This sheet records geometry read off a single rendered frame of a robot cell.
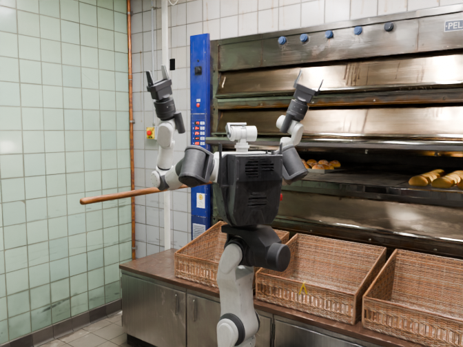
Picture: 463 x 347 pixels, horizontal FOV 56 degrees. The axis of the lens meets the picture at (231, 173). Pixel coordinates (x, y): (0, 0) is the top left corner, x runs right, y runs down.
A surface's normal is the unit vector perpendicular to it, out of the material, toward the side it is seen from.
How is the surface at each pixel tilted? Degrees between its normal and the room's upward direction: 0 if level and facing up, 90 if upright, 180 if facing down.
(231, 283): 114
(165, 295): 90
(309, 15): 90
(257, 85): 70
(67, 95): 90
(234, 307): 90
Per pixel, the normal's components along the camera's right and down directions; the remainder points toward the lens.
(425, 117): -0.56, -0.26
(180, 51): -0.59, 0.08
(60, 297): 0.80, 0.07
